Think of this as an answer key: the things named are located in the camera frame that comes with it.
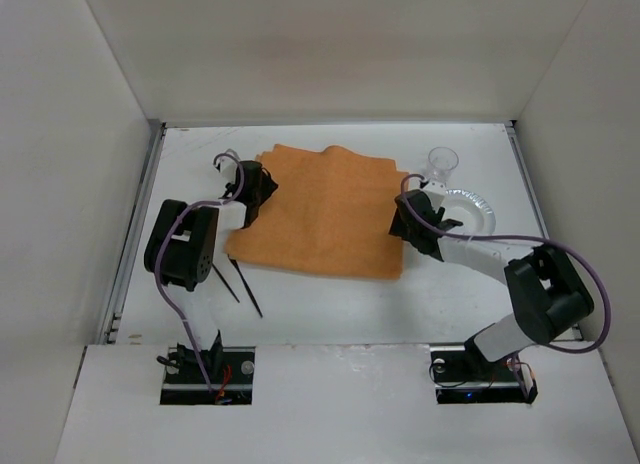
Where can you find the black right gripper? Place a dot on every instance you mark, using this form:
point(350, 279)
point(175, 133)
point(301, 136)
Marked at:
point(417, 229)

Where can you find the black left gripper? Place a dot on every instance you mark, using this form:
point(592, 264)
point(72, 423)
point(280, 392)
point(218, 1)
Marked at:
point(261, 193)

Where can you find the orange cloth placemat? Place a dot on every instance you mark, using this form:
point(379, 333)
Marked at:
point(330, 216)

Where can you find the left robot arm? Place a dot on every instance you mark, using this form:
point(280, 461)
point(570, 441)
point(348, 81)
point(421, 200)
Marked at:
point(180, 249)

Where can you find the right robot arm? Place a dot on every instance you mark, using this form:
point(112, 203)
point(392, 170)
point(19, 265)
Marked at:
point(546, 292)

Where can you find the white bowl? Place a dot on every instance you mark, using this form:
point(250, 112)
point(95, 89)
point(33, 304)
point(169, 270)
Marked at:
point(472, 210)

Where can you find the clear plastic cup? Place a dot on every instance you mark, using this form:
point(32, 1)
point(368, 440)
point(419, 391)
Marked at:
point(441, 163)

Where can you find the black plastic knife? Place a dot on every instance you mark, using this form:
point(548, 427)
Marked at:
point(247, 286)

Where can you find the black plastic fork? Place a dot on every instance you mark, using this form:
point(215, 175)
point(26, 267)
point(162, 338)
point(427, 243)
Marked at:
point(225, 283)

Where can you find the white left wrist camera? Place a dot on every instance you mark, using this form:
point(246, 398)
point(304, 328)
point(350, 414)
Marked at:
point(228, 165)

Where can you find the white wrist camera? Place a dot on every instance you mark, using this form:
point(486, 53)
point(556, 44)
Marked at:
point(436, 192)
point(228, 165)

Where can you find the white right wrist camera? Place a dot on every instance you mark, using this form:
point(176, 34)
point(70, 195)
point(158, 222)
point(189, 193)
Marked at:
point(436, 192)

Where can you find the right aluminium frame rail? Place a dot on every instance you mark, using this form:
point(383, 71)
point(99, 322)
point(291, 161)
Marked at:
point(510, 127)

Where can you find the aluminium frame rail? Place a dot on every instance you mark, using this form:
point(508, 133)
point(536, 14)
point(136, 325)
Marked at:
point(510, 127)
point(115, 299)

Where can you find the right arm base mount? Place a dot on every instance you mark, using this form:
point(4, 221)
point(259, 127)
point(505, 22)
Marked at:
point(457, 380)

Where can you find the left aluminium frame rail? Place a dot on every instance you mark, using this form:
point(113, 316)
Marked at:
point(115, 299)

